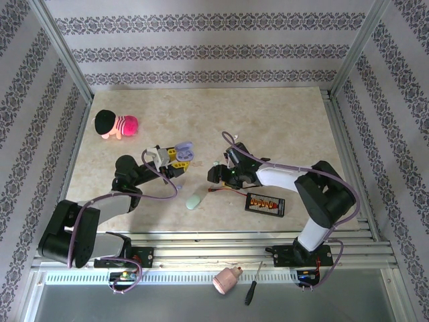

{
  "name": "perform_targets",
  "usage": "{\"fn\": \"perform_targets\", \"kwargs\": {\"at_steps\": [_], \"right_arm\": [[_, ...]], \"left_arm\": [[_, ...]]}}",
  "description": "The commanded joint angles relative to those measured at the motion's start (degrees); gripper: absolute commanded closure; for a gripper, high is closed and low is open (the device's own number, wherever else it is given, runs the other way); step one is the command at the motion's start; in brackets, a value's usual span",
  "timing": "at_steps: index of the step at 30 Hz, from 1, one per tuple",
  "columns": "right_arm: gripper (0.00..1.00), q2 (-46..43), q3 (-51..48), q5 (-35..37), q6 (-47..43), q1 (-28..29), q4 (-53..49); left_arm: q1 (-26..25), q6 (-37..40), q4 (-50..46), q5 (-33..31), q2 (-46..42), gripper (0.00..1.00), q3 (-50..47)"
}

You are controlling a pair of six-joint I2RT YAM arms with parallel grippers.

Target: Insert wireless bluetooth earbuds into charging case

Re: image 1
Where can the purple earbud charging case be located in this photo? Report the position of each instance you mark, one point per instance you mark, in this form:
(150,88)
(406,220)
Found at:
(185,155)

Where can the green earbud charging case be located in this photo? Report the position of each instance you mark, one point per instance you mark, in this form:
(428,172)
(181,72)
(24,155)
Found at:
(193,202)

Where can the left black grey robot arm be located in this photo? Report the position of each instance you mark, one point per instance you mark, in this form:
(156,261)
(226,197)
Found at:
(110,204)

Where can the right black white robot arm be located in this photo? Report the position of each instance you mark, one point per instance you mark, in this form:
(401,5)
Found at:
(285,177)

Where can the black orange battery pack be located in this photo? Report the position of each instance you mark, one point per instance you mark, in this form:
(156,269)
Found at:
(264,204)

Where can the pink plush doll black hat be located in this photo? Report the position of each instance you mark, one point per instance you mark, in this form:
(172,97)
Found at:
(125,125)

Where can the pink small bottle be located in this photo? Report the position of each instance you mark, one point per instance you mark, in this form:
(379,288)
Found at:
(224,280)

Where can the small circuit board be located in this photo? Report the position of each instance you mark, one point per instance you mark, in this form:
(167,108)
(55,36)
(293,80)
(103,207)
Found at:
(306,275)
(124,275)

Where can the grey metal panel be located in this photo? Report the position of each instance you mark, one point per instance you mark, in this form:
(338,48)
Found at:
(167,305)

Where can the aluminium rail bed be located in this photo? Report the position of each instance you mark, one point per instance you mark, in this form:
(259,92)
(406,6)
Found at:
(218,250)

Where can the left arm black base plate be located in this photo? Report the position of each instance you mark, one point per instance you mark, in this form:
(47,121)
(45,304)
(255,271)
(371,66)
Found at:
(145,256)

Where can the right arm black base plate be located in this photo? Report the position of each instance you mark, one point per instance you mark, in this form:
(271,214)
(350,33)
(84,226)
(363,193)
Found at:
(283,256)

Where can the aluminium side rail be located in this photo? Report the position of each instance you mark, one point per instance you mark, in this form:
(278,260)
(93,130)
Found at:
(336,117)

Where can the aluminium frame post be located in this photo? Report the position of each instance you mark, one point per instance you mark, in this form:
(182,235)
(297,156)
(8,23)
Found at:
(358,50)
(63,50)

